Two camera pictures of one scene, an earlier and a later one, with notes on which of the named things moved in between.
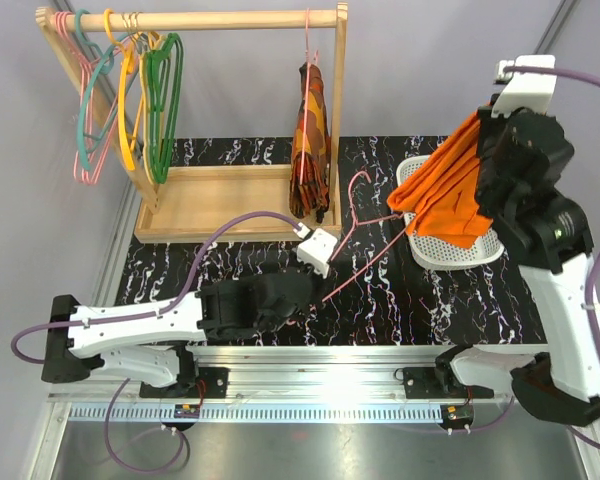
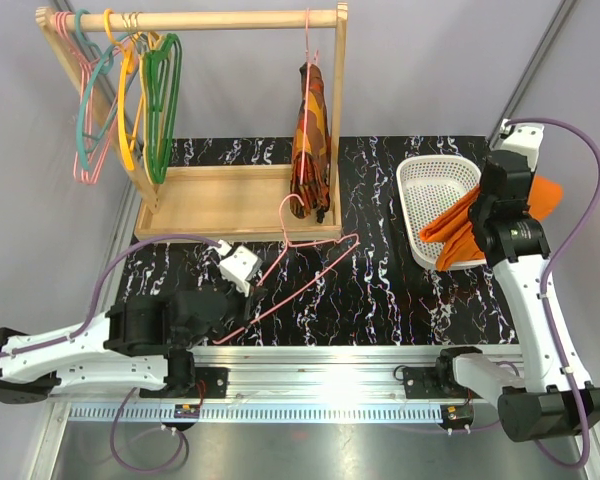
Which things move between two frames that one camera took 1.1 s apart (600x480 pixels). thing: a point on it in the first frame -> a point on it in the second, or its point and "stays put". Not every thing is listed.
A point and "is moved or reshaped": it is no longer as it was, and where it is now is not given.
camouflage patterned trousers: [310, 163] stays put
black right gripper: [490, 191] -> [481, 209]
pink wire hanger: [305, 99] stays put
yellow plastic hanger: [127, 66] stays put
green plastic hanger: [164, 69] stays put
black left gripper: [317, 278] -> [248, 303]
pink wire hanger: [353, 229] -> [279, 261]
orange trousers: [441, 196] is moved or reshaped
